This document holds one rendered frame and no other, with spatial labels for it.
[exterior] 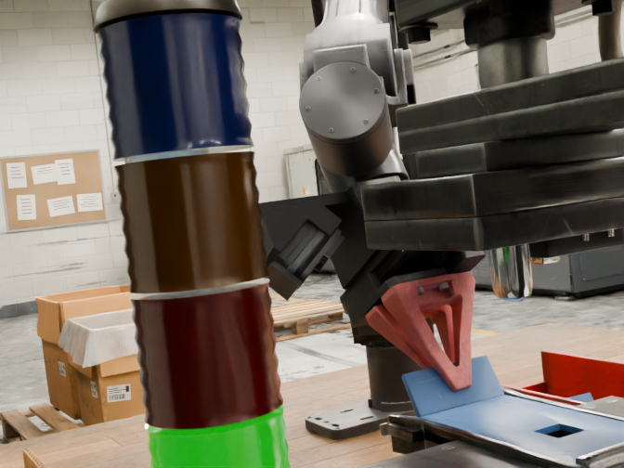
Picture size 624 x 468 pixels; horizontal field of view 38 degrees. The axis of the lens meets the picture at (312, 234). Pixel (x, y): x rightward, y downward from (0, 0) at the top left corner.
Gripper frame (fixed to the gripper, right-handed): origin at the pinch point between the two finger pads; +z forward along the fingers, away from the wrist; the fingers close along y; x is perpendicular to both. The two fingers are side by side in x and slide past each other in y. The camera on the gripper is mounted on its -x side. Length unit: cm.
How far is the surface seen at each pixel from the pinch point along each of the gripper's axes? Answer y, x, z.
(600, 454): 12.8, -3.0, 8.6
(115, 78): 31.0, -28.7, -2.4
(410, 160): -623, 519, -383
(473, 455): 6.6, -5.8, 5.9
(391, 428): -1.3, -5.3, 1.7
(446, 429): 3.3, -4.5, 3.6
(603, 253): -447, 514, -173
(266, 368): 28.2, -26.1, 5.0
